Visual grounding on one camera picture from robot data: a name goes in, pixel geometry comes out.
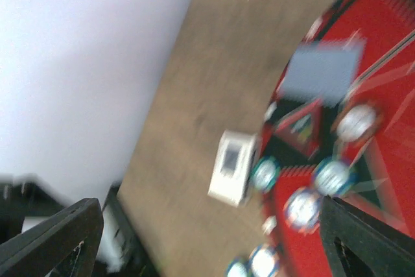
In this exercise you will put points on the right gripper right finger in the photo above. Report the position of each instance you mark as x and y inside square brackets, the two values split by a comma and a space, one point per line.
[357, 244]

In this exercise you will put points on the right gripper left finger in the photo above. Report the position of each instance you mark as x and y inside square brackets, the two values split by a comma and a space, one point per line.
[66, 242]

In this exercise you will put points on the purple chip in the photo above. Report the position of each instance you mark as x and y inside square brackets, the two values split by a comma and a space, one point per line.
[302, 210]
[264, 261]

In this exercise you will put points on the green poker chip stack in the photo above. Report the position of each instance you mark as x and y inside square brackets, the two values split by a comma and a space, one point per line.
[237, 268]

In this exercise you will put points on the brown chip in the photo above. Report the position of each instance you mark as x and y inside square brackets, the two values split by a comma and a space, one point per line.
[357, 123]

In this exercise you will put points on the triangular all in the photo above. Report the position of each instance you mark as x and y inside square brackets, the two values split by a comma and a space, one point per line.
[300, 128]

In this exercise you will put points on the dealt blue backed card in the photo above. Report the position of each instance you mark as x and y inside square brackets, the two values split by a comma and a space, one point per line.
[322, 70]

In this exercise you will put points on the round red black poker mat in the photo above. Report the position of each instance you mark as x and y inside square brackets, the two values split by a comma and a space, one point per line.
[337, 151]

